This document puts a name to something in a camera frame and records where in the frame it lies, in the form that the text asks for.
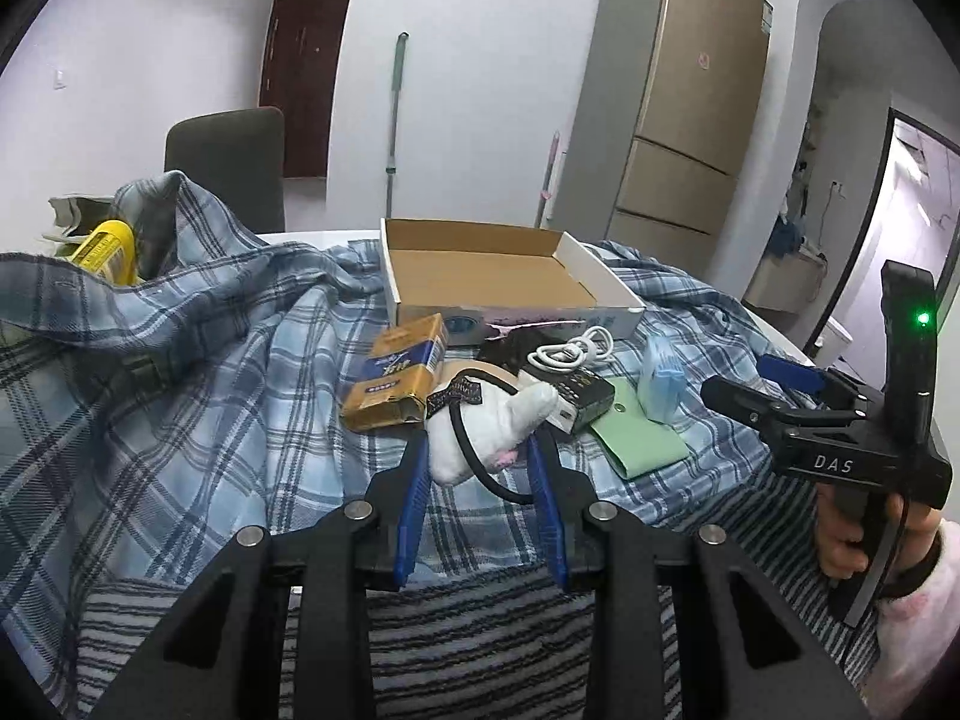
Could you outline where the light blue tissue pack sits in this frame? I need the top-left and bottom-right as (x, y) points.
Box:
(636, 337), (686, 424)

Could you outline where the small black box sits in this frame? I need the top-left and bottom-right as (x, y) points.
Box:
(517, 366), (615, 436)

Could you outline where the green card sleeve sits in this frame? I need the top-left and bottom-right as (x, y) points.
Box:
(589, 377), (688, 481)

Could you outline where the gold blue packet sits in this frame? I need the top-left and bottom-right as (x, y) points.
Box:
(340, 314), (448, 433)

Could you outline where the white cable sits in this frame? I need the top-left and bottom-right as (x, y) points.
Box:
(525, 325), (617, 374)

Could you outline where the person's right hand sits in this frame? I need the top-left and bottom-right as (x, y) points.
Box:
(815, 484), (942, 598)

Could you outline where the striped grey towel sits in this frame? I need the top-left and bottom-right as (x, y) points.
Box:
(73, 463), (887, 720)

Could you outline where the pink black hair comb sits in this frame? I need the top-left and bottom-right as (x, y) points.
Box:
(477, 320), (583, 374)

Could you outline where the open cardboard box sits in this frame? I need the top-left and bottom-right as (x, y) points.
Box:
(379, 218), (644, 346)

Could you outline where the blue plaid cloth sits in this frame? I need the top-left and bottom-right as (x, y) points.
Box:
(0, 169), (827, 691)

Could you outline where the gold refrigerator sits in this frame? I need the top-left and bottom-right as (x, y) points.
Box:
(550, 0), (771, 277)

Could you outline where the dark grey chair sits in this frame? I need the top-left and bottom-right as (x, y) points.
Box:
(164, 107), (286, 232)

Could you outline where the yellow package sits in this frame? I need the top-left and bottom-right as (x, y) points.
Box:
(68, 220), (140, 286)

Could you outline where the dark brown door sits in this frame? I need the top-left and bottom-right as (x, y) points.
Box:
(259, 0), (350, 179)

